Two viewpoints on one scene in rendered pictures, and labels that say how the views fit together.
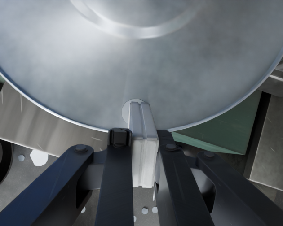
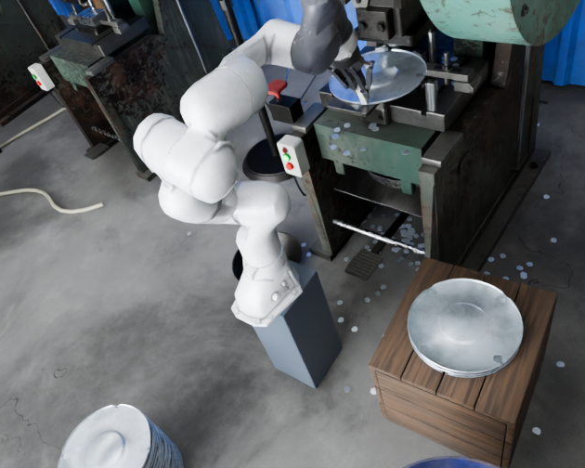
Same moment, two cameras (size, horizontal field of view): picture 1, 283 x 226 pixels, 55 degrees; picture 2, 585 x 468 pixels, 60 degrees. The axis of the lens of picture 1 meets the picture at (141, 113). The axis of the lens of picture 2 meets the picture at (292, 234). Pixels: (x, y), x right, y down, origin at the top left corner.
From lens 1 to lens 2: 1.39 m
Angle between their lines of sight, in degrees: 43
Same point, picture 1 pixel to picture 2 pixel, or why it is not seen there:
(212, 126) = (408, 140)
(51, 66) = (346, 94)
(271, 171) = (433, 155)
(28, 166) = not seen: hidden behind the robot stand
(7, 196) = not seen: hidden behind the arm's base
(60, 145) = (344, 107)
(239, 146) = (419, 146)
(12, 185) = not seen: hidden behind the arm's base
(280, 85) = (435, 119)
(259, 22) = (409, 84)
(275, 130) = (439, 143)
